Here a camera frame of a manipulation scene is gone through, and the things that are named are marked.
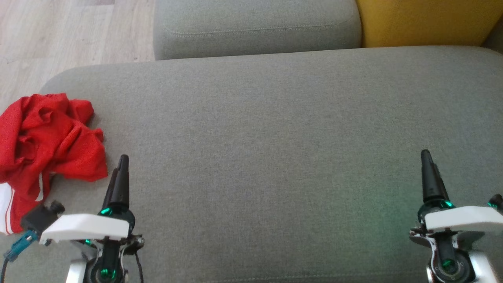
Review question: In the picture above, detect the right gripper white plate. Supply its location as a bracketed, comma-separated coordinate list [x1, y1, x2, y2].
[409, 149, 503, 241]

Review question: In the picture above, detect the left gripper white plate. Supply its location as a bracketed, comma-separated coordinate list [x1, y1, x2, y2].
[39, 154, 145, 253]

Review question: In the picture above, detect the red white striped jersey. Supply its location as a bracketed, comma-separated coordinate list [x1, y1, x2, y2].
[0, 93, 95, 235]

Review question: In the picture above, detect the large grey sofa seat cushion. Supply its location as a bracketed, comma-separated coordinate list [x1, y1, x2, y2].
[0, 45, 503, 283]

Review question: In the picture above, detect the grey sofa back cushion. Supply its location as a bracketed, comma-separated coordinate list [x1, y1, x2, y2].
[483, 27, 503, 55]

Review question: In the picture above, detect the yellow sofa cushion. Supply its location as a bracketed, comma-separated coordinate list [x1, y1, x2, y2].
[356, 0, 503, 48]

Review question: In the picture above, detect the grey stitched sofa cushion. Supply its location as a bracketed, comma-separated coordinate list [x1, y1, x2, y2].
[152, 0, 363, 61]

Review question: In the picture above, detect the left camera cable teal plug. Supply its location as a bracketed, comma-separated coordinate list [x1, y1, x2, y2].
[0, 229, 39, 283]

